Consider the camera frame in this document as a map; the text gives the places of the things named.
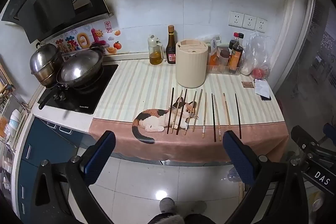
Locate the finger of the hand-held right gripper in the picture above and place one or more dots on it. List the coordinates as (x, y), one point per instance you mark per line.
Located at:
(302, 136)
(330, 130)

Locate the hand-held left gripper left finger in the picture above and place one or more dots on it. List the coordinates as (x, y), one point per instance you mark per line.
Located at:
(101, 157)

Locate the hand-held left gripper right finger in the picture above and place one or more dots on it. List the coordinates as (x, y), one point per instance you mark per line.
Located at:
(237, 157)

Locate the row of chopsticks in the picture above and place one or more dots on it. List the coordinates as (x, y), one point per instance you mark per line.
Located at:
(204, 113)

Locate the light bamboo chopstick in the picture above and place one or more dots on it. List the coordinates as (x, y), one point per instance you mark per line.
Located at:
(177, 111)

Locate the beige utensil holder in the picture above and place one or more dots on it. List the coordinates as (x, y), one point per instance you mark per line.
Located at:
(191, 66)

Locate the dark smartphone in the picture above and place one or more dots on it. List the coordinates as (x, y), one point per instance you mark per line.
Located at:
(266, 98)

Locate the blue kitchen cabinet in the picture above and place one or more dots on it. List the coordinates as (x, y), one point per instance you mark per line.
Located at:
(42, 145)

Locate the brown square coaster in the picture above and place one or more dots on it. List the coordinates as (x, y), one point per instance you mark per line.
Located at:
(247, 84)

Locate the black wok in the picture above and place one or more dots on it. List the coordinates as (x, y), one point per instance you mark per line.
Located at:
(86, 84)

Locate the red tomato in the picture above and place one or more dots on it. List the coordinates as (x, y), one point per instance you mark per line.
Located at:
(258, 73)

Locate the black glass cooktop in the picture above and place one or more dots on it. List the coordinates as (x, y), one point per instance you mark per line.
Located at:
(106, 77)

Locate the person's legs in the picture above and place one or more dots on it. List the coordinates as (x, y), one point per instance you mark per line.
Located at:
(168, 205)

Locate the cat printed striped tablecloth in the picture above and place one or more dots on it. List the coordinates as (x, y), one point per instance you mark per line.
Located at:
(147, 82)

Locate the clear plastic organizer tray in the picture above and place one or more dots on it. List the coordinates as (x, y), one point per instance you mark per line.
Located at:
(223, 69)

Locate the steel wok lid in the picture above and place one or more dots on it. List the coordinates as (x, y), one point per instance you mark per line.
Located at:
(81, 66)

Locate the clear plastic bag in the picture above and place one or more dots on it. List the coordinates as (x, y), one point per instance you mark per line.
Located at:
(256, 50)

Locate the black cap soy sauce bottle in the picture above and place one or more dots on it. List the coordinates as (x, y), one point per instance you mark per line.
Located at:
(236, 58)

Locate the brown lid spice jar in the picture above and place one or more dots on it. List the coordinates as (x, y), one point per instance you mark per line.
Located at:
(224, 57)

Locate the orange seasoning bottle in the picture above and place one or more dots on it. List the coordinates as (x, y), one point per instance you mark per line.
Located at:
(214, 58)

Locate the steel steamer pot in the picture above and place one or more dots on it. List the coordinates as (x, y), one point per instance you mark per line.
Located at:
(44, 61)

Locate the red cap soy sauce bottle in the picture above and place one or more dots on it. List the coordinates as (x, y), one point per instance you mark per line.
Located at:
(232, 44)

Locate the oil dispenser bottle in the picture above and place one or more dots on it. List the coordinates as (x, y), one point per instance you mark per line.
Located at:
(155, 54)

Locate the dark sauce bottle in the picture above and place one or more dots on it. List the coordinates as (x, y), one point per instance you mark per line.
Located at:
(171, 52)

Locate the white wall socket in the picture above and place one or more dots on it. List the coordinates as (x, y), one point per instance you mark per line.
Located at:
(235, 19)
(261, 24)
(249, 21)

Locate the colourful wall sticker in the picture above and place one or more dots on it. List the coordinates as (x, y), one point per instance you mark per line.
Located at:
(81, 38)

